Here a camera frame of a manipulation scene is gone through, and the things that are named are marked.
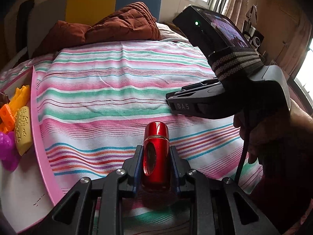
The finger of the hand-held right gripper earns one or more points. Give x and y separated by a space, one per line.
183 102

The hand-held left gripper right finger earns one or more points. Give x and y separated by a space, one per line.
174 169

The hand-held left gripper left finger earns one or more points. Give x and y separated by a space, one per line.
138 166

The red metallic bottle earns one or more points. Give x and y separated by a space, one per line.
156 132

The pink shallow cardboard box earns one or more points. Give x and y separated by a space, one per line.
24 195

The yellow embossed toy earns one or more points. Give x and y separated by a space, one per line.
23 132

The magenta toy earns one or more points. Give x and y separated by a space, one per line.
7 151

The orange toy mold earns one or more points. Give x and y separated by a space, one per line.
20 95

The brown toy mold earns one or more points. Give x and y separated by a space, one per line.
3 99

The person's right forearm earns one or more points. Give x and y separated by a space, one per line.
288 191

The person's right hand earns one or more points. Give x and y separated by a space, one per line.
273 137

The black silver speaker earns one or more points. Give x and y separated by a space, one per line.
255 40

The pale pillow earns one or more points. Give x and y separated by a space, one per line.
171 33

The striped bedsheet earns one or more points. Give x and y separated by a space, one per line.
110 90

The wooden cabinet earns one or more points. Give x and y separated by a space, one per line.
281 17

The beige curtain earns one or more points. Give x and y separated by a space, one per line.
234 2

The brown quilt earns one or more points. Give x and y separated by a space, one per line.
122 27

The grey yellow blue headboard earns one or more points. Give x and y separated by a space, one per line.
90 7

